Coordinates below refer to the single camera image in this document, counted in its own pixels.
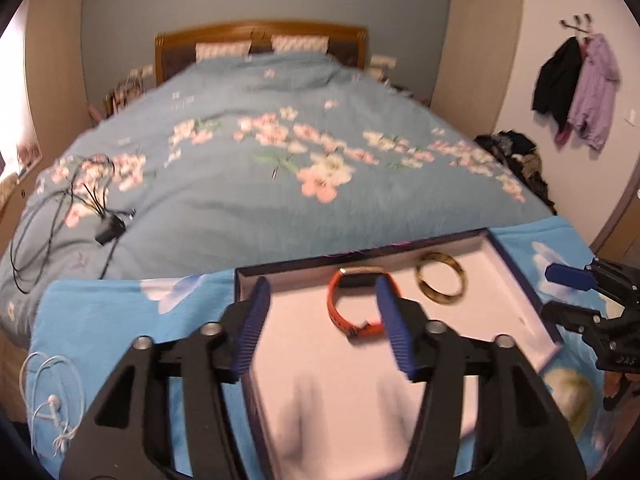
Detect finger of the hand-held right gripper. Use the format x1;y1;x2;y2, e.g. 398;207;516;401
541;301;607;333
545;257;640;306

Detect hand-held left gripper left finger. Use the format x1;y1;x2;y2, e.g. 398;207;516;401
59;276;273;480

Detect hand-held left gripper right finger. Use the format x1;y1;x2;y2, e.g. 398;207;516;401
374;275;588;480

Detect orange smart watch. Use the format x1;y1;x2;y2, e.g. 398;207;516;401
327;266;401;338

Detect navy blue cardboard tray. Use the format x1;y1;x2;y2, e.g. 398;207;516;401
234;227;565;480

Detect gold tortoiseshell bangle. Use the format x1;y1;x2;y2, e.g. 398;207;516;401
416;251;469;307

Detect bright blue flower blanket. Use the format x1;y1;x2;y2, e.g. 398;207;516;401
27;215;621;480

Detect pile of dark clothes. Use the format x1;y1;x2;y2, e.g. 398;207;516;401
472;130;558;216

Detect purple hanging jacket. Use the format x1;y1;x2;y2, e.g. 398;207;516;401
554;34;621;153

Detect black hanging jacket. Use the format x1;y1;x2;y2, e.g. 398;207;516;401
531;36;585;128

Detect white earphones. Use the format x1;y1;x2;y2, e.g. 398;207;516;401
19;352;87;458

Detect bedside table cosmetics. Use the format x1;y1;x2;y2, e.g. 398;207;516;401
102;79;153;118

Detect white patterned pillow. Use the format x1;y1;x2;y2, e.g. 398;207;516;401
195;41;251;63
271;35;330;54

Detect wooden bed headboard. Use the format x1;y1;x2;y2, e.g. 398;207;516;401
154;20;368;86

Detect window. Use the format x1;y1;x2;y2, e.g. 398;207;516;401
0;10;43;181

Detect black charging cable bundle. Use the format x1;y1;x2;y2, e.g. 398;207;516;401
10;155;138;295

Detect wall coat hooks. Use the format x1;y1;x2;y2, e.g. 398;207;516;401
560;14;596;36

